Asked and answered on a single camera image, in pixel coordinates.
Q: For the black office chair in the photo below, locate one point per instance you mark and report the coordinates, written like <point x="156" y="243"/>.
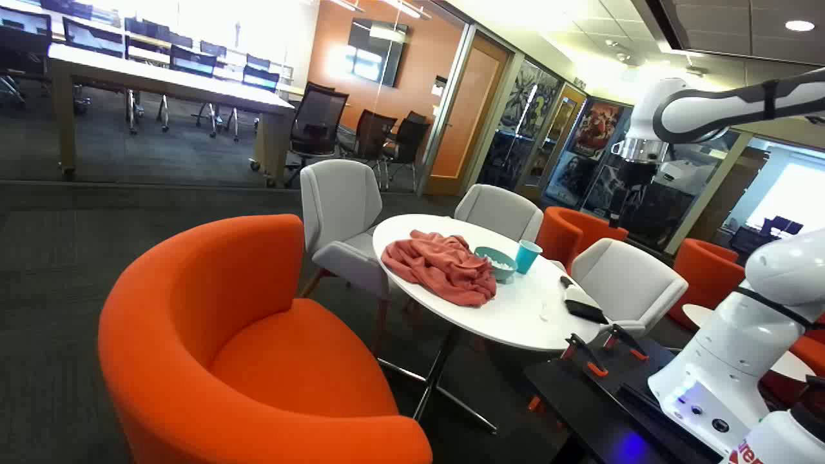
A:
<point x="317" y="118"/>
<point x="409" y="138"/>
<point x="374" y="132"/>

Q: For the grey upholstered chair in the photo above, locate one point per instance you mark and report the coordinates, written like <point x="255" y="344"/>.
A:
<point x="339" y="215"/>
<point x="499" y="209"/>
<point x="627" y="285"/>

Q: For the blue plastic cup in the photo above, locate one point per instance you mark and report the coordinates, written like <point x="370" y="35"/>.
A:
<point x="527" y="256"/>

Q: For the orange wooden door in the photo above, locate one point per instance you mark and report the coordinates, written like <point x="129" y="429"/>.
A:
<point x="467" y="117"/>

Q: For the black remote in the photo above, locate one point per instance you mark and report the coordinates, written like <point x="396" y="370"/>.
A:
<point x="585" y="310"/>

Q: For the long wooden table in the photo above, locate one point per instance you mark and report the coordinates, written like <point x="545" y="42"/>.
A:
<point x="164" y="81"/>

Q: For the large orange tub armchair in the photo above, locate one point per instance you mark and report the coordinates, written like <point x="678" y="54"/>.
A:
<point x="258" y="361"/>

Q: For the red crumpled cloth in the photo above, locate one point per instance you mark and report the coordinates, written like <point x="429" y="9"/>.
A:
<point x="440" y="267"/>

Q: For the red wall poster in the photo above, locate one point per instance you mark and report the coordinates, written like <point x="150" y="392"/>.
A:
<point x="596" y="129"/>

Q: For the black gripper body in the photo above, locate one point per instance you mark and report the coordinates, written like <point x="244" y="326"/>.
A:
<point x="632" y="176"/>

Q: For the small orange armchair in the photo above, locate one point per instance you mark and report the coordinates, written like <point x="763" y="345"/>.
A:
<point x="709" y="272"/>
<point x="570" y="229"/>

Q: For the white bottle red label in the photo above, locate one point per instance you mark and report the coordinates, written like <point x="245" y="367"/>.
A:
<point x="774" y="441"/>

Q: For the black robot stand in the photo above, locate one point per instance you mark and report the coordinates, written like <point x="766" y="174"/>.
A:
<point x="594" y="412"/>

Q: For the computer monitor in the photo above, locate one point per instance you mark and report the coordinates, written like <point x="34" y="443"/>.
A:
<point x="262" y="77"/>
<point x="25" y="22"/>
<point x="192" y="60"/>
<point x="93" y="36"/>

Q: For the white round table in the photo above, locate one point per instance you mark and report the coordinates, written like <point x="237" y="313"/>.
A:
<point x="525" y="310"/>

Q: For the wall mounted television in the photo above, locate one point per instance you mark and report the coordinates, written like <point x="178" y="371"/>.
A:
<point x="377" y="53"/>

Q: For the orange black clamp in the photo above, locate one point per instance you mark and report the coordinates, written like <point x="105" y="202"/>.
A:
<point x="588" y="359"/>
<point x="627" y="340"/>

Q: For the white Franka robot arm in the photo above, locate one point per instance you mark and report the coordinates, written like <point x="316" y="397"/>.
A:
<point x="757" y="335"/>

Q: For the round ceiling light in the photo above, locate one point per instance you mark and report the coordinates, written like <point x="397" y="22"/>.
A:
<point x="799" y="26"/>

